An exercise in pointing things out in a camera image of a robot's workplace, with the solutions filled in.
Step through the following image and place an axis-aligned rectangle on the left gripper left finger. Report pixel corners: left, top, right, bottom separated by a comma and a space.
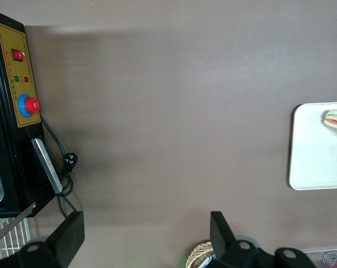
17, 211, 85, 268

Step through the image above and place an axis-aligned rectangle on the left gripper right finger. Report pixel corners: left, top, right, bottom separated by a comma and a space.
210, 210, 259, 268

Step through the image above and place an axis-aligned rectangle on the beige plastic tray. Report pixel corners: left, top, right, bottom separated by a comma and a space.
288, 102, 337, 192

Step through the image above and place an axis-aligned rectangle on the oval light wicker basket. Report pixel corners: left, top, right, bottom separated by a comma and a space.
188, 241, 215, 268

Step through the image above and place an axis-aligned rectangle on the clear acrylic bottle rack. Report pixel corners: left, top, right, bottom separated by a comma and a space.
301, 246, 337, 268

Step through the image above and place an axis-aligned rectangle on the black sealing machine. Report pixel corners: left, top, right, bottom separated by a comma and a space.
0, 8, 64, 219

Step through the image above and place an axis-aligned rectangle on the red emergency stop button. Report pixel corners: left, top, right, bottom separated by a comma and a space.
17, 93, 41, 118

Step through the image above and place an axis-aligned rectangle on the white wire basket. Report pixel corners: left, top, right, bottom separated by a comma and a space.
0, 216, 33, 261

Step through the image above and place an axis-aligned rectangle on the black machine power cable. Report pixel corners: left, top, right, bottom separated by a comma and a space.
40, 115, 78, 219

